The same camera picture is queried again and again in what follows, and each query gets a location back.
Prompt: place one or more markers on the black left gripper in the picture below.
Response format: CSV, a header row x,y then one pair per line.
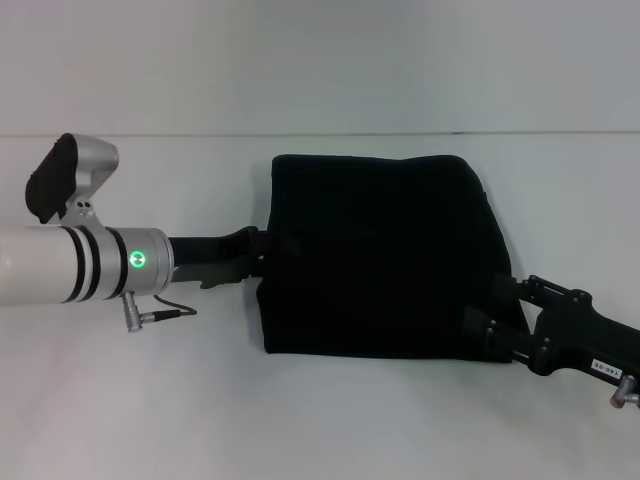
x,y
210,255

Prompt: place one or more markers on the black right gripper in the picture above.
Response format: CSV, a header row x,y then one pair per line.
x,y
585,335

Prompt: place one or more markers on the black shirt with FREE print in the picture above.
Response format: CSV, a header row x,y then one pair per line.
x,y
380,250

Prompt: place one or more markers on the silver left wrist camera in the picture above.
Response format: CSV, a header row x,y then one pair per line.
x,y
65,175

